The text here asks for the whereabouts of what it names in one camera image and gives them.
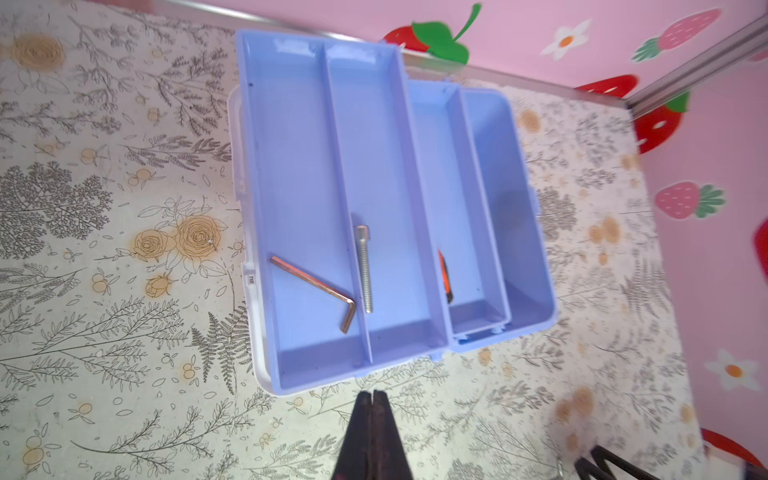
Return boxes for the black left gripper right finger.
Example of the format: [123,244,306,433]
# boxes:
[373,390,413,480]

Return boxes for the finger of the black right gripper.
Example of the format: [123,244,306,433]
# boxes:
[574,457,606,480]
[590,445,658,480]

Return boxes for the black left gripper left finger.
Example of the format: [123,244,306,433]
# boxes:
[331,391,373,480]

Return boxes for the steel hex key large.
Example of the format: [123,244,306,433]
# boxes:
[269,256,357,334]

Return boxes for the orange screwdriver long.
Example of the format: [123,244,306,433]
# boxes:
[438,251,454,304]

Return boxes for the white lid blue tool box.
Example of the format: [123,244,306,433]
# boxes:
[228,30,557,395]

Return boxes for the aluminium corner frame post right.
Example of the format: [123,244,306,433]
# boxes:
[625,14,767,117]

